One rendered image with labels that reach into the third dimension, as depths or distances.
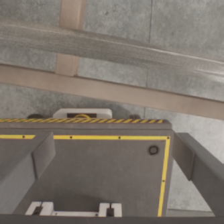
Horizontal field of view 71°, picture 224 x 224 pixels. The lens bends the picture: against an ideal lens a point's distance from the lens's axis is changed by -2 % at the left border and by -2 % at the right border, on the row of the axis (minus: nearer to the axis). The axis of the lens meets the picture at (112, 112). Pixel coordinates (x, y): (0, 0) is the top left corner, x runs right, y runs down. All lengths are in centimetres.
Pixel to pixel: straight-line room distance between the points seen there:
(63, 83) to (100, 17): 42
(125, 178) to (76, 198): 20
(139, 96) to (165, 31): 42
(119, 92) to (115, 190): 36
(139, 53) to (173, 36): 45
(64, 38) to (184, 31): 60
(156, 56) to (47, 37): 27
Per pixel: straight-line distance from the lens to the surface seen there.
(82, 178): 62
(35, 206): 73
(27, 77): 57
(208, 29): 93
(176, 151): 17
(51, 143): 17
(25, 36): 47
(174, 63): 44
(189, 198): 121
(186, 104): 56
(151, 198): 68
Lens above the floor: 80
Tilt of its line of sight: 75 degrees down
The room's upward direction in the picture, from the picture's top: 177 degrees counter-clockwise
